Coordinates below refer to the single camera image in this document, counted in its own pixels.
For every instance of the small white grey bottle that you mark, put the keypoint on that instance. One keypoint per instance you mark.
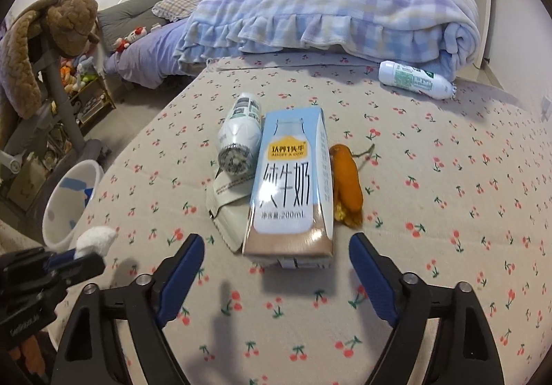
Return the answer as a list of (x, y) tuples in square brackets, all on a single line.
[(239, 130)]

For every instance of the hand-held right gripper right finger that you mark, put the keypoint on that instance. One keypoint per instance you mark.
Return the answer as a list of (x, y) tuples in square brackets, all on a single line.
[(373, 277)]

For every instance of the white bottle green label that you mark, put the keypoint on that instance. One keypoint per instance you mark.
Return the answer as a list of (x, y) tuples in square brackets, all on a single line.
[(414, 79)]

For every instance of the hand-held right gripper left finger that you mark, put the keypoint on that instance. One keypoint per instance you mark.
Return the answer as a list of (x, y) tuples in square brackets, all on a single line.
[(181, 277)]

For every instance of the table with cherry cloth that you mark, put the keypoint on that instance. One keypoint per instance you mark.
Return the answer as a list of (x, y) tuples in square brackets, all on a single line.
[(431, 195)]

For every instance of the shelf with toys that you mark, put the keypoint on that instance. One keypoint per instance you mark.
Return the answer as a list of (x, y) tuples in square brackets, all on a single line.
[(90, 96)]

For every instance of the person's left hand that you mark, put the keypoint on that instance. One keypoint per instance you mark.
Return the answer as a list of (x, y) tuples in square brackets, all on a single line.
[(31, 352)]

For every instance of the red white plush toy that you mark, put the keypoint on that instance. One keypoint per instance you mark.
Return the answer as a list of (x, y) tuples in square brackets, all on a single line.
[(121, 44), (137, 33)]

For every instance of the white blue-marked plastic bin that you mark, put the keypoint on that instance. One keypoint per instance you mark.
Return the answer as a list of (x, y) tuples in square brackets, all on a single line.
[(64, 204)]

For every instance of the blue white milk carton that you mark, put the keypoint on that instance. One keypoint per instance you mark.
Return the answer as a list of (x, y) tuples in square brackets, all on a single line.
[(289, 195)]

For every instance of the flattened beige carton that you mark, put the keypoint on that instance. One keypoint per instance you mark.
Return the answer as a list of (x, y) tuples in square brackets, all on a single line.
[(228, 217)]

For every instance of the checked ruffled pillow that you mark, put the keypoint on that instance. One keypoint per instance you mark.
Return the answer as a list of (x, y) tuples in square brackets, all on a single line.
[(181, 5)]

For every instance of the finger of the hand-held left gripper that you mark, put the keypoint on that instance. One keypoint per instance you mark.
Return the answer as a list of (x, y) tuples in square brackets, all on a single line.
[(84, 268), (60, 260)]

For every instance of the white wall socket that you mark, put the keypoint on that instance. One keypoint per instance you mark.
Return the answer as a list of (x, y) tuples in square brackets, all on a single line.
[(547, 107)]

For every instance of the bed with purple sheet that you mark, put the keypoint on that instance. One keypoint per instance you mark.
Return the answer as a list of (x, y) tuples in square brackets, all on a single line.
[(146, 53)]

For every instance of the white tissue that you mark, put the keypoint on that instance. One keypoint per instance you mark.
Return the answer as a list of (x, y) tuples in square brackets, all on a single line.
[(97, 238)]

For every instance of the blue checked ruffled blanket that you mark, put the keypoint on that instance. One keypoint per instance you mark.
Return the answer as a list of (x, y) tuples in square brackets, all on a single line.
[(323, 22)]

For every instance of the orange carrot toy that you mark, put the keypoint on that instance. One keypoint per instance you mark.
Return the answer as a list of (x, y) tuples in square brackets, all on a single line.
[(347, 182)]

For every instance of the brown plush rabbit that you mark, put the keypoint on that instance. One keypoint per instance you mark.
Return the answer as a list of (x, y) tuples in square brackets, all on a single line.
[(51, 31)]

